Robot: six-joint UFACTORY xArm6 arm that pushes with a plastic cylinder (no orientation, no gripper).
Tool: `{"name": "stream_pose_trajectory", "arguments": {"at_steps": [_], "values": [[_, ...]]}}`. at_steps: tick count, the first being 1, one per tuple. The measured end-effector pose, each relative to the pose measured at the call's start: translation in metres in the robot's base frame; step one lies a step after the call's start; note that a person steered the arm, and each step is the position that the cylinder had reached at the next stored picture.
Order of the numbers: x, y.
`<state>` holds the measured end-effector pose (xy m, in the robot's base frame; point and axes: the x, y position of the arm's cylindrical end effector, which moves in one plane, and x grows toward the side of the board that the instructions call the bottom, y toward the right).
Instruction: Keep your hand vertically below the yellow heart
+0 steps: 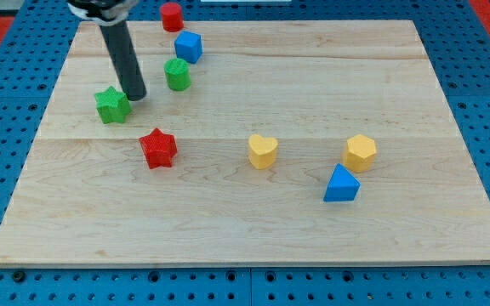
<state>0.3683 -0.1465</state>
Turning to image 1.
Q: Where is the yellow heart block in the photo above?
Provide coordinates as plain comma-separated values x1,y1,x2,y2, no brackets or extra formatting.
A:
248,134,278,169

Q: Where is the light wooden board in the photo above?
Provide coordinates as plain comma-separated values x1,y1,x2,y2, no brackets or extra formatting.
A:
0,20,490,269

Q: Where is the red star block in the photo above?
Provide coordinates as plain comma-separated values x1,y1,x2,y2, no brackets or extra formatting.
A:
139,127,178,169

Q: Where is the blue triangle block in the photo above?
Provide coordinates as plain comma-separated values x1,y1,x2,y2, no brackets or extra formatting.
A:
323,163,361,202

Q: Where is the green cylinder block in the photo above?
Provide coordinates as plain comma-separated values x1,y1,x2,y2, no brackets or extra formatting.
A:
164,58,191,91

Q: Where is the yellow hexagon block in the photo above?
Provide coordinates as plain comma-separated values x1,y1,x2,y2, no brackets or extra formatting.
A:
342,134,377,173

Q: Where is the blue cube block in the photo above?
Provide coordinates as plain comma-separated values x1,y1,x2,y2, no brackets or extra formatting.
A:
174,31,202,64

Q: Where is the green star block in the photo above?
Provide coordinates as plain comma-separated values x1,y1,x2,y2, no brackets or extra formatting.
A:
94,86,131,124

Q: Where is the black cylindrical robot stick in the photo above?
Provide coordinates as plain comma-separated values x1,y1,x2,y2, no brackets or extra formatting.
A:
100,20,146,101

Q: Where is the red cylinder block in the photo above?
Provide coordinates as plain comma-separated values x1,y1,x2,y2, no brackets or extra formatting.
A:
159,3,184,32

